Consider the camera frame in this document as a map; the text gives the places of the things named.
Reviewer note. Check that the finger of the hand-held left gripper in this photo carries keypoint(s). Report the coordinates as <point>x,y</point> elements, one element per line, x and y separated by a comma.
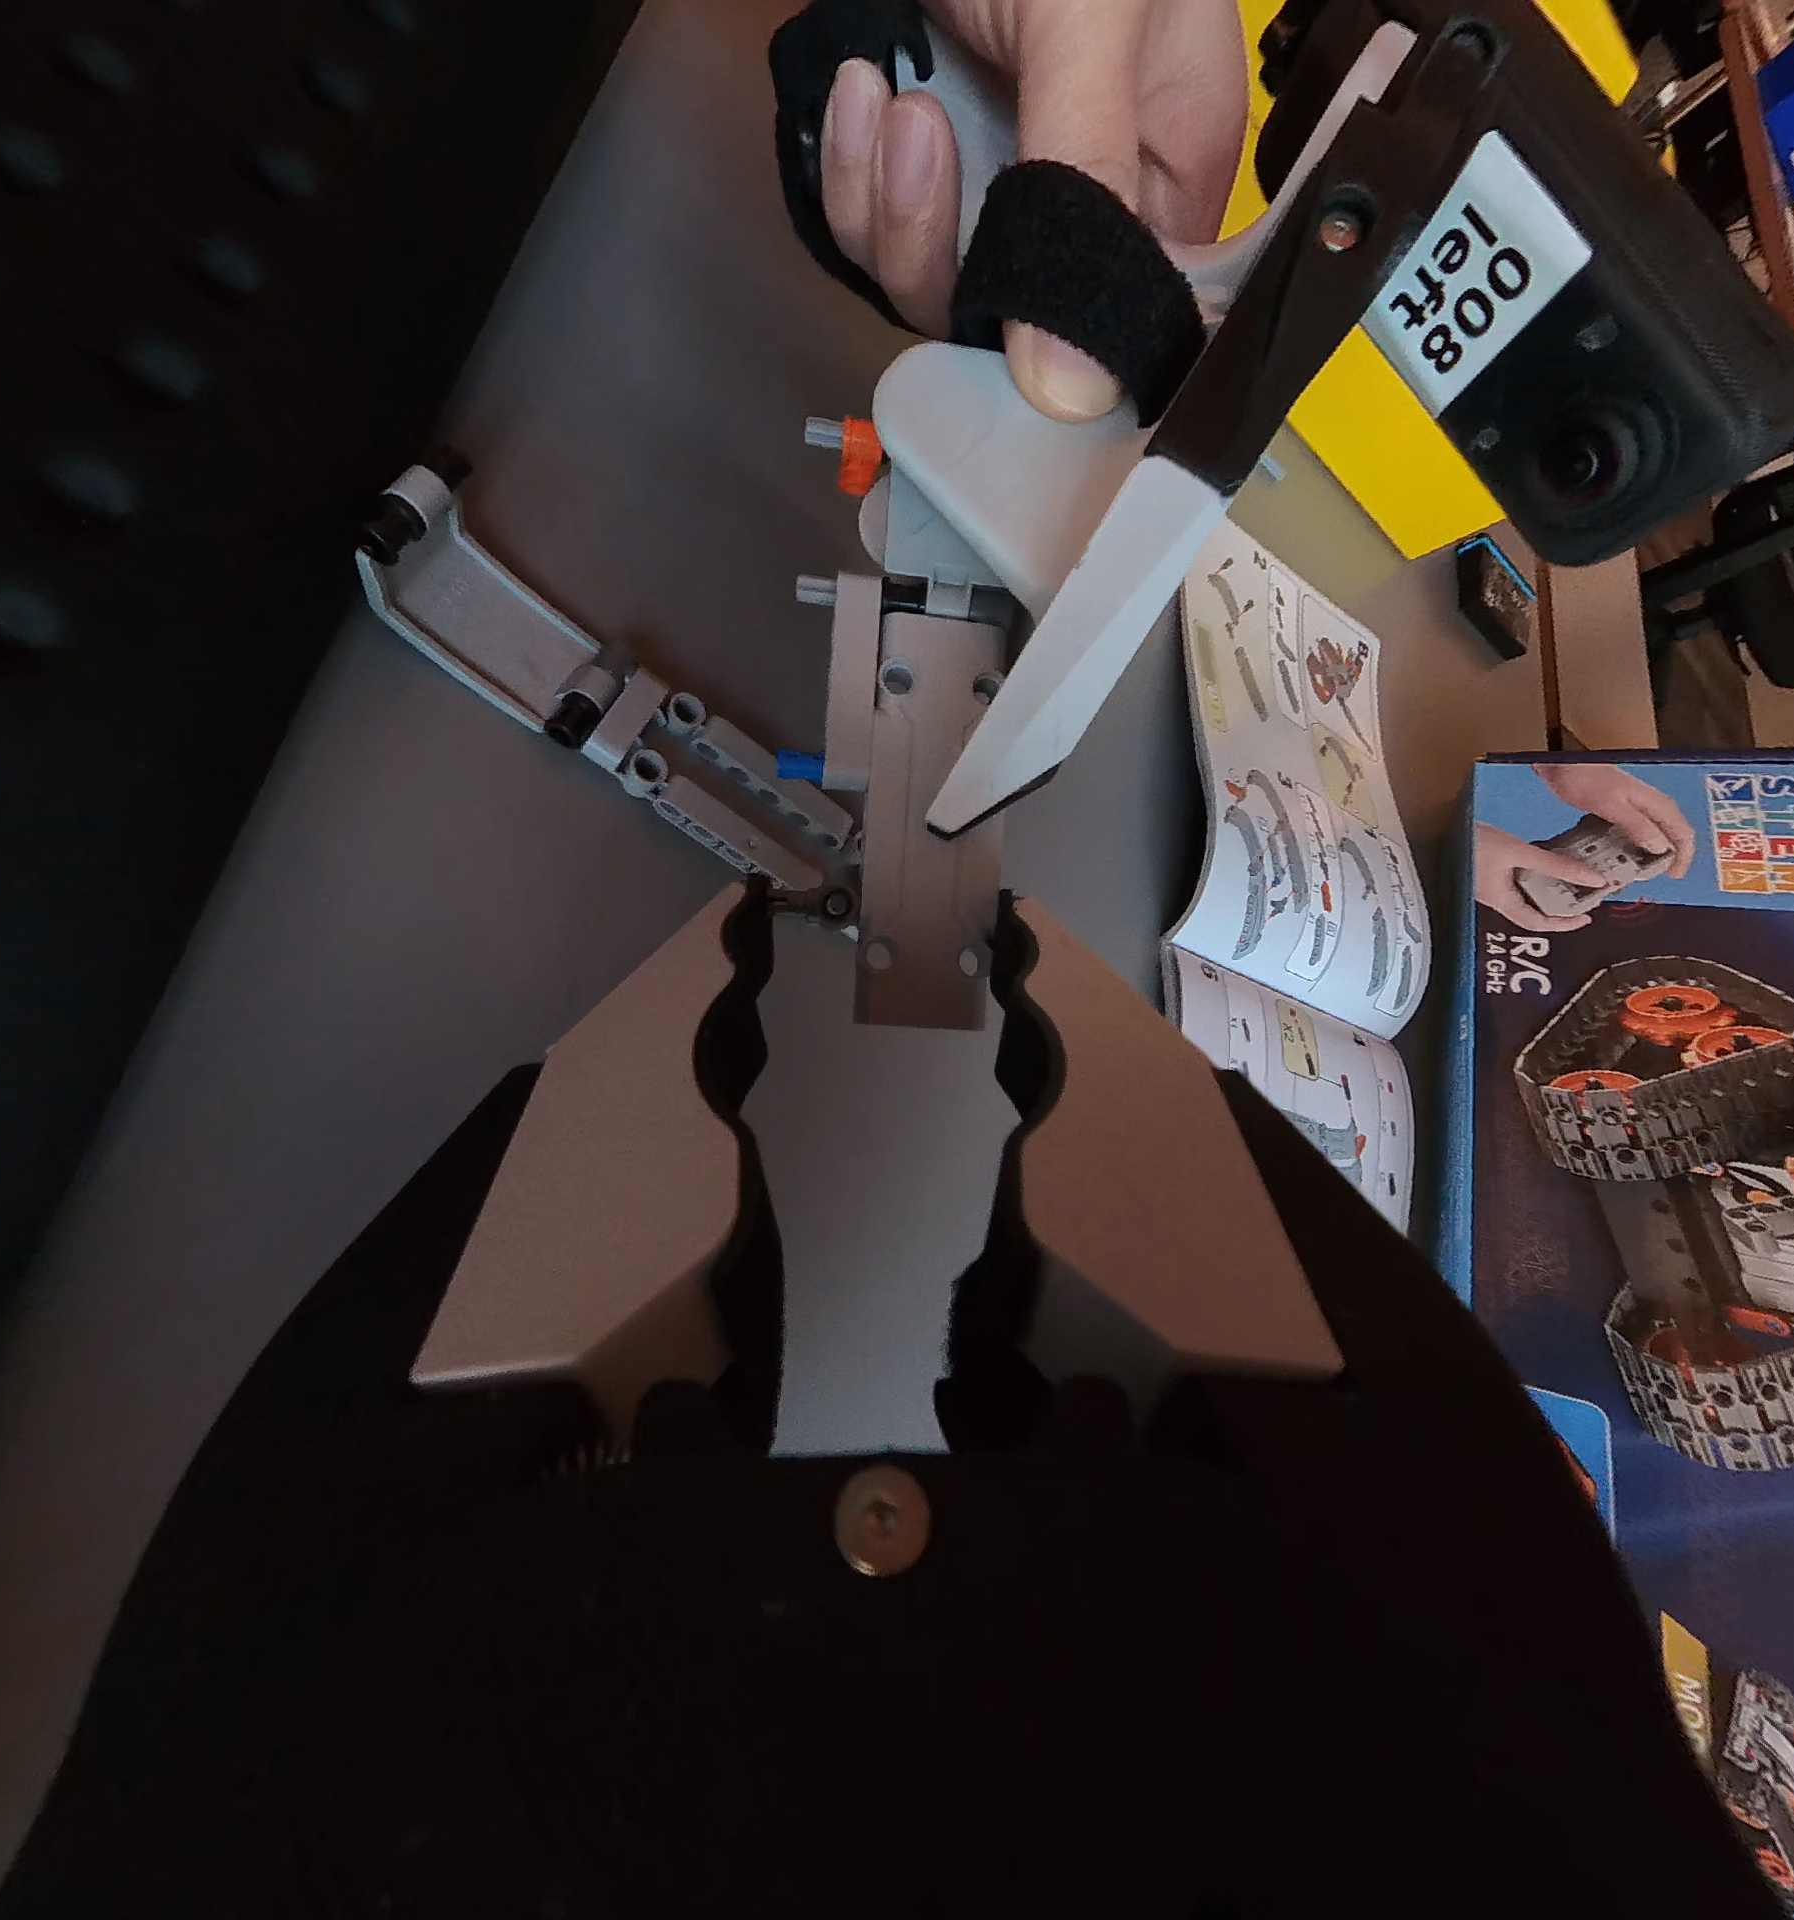
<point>1093,634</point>

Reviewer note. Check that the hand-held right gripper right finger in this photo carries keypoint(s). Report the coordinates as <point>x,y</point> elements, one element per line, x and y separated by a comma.
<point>1167,1219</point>

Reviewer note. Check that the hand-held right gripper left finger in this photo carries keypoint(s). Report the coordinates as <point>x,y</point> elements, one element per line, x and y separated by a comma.
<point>593,1203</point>

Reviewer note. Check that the grey curved panel assembly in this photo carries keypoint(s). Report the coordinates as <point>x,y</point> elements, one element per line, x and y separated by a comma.
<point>475,615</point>

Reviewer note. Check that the grey desk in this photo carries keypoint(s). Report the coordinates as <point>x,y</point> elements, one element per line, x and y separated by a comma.
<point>389,981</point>

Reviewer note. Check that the person's left hand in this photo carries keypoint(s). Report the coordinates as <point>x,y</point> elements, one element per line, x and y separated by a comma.
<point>1104,91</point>

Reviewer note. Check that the orange connector piece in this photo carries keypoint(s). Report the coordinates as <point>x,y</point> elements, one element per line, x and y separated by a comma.
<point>857,453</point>

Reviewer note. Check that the yellow plastic bin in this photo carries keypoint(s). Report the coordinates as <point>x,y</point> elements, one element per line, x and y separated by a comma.
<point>1372,466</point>

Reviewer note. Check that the black flat box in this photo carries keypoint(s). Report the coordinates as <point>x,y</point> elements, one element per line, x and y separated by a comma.
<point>1494,595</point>

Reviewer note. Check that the black office chair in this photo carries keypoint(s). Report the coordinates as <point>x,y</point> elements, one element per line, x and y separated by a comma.
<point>1756,605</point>

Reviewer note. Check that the white instruction booklet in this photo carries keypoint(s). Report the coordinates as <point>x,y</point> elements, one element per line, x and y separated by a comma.
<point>1280,898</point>

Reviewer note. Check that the blue toy kit box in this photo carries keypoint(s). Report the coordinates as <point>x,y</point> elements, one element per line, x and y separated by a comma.
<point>1660,1347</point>

